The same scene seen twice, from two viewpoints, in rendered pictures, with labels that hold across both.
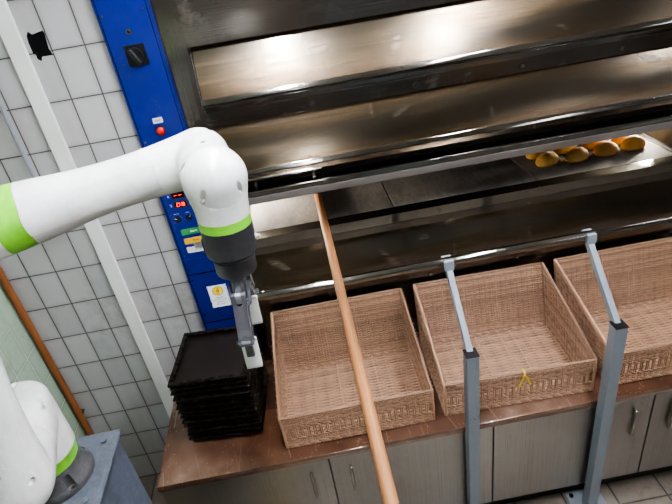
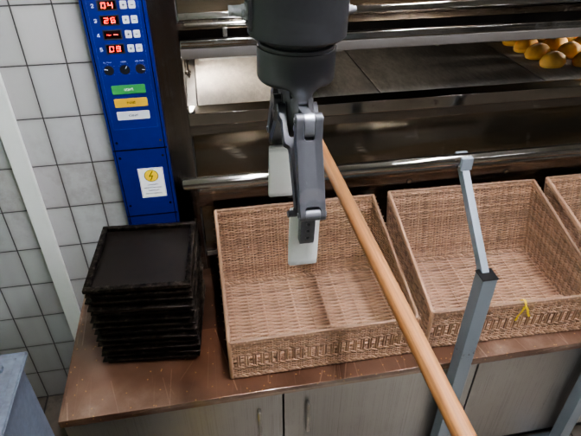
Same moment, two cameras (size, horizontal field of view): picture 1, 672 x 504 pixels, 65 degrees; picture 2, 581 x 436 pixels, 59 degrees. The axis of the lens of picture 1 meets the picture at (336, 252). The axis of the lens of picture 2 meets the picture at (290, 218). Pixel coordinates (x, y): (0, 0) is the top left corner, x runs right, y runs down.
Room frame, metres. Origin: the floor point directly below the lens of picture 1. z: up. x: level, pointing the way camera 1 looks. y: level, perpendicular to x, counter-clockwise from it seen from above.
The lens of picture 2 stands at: (0.36, 0.26, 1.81)
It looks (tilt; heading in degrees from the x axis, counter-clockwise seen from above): 36 degrees down; 352
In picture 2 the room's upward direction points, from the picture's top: straight up
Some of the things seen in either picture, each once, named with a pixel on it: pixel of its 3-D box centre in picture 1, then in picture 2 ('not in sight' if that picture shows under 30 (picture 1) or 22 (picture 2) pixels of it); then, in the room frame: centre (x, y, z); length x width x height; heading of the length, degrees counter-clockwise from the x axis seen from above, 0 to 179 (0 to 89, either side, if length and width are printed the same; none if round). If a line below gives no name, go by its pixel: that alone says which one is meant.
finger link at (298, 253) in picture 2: (251, 352); (303, 236); (0.77, 0.19, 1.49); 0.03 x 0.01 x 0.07; 92
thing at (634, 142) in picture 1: (560, 131); (558, 35); (2.29, -1.11, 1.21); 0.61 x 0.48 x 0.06; 2
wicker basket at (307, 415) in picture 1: (347, 362); (309, 278); (1.54, 0.03, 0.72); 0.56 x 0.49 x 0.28; 92
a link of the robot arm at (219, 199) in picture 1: (215, 185); not in sight; (0.85, 0.18, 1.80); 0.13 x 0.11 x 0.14; 18
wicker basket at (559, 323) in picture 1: (497, 333); (483, 256); (1.56, -0.57, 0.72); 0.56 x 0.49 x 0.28; 90
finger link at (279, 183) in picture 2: (252, 310); (280, 170); (0.90, 0.19, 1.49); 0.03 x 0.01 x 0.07; 92
